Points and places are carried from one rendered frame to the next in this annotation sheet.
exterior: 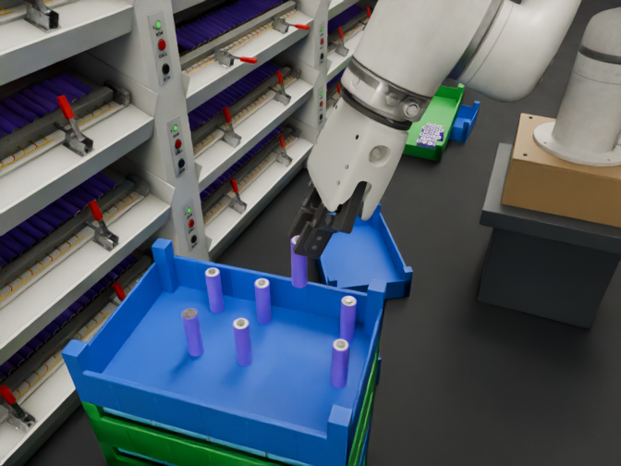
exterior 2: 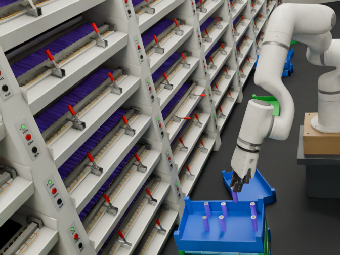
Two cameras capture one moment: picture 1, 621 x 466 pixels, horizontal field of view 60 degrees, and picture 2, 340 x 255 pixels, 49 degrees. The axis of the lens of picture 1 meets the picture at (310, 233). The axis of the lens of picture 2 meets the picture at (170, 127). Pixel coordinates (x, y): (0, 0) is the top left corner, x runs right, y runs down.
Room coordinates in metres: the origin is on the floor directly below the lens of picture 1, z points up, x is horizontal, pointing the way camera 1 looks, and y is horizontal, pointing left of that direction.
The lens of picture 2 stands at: (-0.59, 0.09, 1.41)
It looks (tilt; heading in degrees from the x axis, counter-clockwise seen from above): 28 degrees down; 5
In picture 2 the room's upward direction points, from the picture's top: 15 degrees counter-clockwise
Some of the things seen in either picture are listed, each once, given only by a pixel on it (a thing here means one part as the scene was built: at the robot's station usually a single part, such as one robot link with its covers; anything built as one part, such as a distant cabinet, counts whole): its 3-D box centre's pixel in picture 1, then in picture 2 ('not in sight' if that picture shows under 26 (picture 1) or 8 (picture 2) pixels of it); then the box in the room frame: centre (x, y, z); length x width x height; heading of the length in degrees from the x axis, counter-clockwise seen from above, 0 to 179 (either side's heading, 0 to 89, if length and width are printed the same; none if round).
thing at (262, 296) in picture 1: (262, 300); (224, 209); (0.48, 0.06, 0.44); 0.02 x 0.02 x 0.06
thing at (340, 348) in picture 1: (339, 363); (254, 223); (0.38, -0.03, 0.44); 0.02 x 0.02 x 0.06
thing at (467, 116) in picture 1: (432, 114); not in sight; (1.89, -0.46, 0.04); 0.30 x 0.20 x 0.08; 65
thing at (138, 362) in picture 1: (238, 338); (220, 222); (0.42, 0.08, 0.44); 0.30 x 0.20 x 0.08; 74
